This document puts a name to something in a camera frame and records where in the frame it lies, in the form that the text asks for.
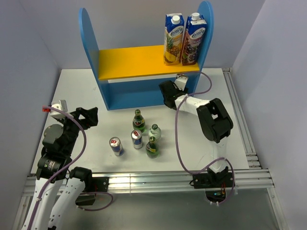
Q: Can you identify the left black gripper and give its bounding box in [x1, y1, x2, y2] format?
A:
[56, 106, 97, 154]

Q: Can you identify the energy drink can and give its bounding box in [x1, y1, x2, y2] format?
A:
[109, 137, 124, 156]
[131, 129, 142, 149]

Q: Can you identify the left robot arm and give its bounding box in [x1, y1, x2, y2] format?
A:
[22, 106, 98, 230]

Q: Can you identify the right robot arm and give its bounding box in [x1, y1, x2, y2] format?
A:
[159, 80, 234, 187]

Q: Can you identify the blue and yellow shelf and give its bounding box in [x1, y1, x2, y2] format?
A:
[79, 1, 214, 110]

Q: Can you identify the clear glass bottle centre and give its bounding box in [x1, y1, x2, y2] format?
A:
[148, 124, 161, 141]

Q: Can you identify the green glass bottle rear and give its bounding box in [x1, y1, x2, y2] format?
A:
[132, 109, 146, 133]

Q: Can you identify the green glass bottle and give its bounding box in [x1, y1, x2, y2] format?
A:
[132, 109, 146, 133]
[146, 136, 159, 159]

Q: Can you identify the green glass bottle front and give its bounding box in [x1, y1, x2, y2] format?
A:
[146, 136, 159, 159]

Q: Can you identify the berry juice carton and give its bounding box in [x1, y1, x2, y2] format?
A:
[180, 12, 207, 66]

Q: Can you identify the pineapple juice carton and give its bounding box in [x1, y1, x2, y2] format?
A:
[164, 13, 184, 65]

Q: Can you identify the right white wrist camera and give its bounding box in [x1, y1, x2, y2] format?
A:
[174, 74, 189, 91]

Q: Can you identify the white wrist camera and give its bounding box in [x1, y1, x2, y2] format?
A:
[42, 100, 68, 119]
[174, 74, 189, 91]

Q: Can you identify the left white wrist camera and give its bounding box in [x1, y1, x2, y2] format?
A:
[42, 100, 68, 119]

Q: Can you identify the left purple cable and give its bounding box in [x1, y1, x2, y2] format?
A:
[25, 105, 114, 230]

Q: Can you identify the purple cable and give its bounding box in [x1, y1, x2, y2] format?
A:
[25, 105, 114, 230]
[174, 71, 237, 204]

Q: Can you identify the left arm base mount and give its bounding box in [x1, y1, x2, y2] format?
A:
[75, 177, 109, 206]

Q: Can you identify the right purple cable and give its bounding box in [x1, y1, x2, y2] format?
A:
[174, 71, 237, 204]

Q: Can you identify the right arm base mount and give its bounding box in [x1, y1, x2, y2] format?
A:
[189, 166, 234, 202]

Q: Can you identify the aluminium rail frame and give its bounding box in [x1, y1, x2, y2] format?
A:
[12, 68, 288, 230]

